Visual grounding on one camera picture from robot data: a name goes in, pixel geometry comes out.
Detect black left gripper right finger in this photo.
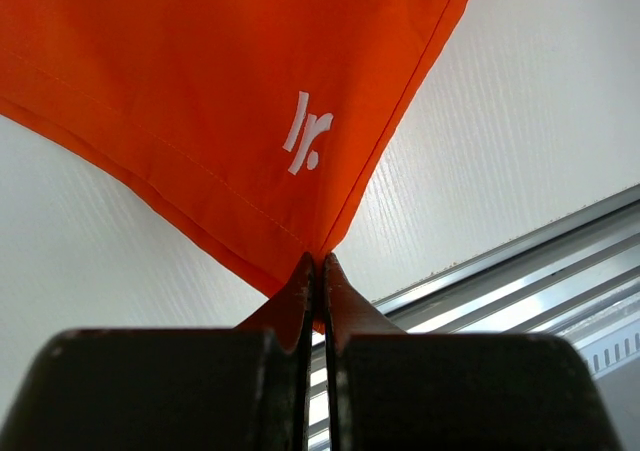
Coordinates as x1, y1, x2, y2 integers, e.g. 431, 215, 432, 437
323, 255, 621, 450

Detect orange shorts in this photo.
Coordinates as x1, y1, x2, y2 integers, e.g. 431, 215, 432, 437
0, 0, 489, 333

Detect slotted cable duct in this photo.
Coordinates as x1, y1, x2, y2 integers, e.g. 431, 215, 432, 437
572, 317, 639, 379

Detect aluminium mounting rail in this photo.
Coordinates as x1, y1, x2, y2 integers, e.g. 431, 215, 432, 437
307, 183, 640, 451

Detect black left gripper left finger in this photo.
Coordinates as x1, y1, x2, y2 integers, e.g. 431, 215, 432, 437
1, 255, 314, 450

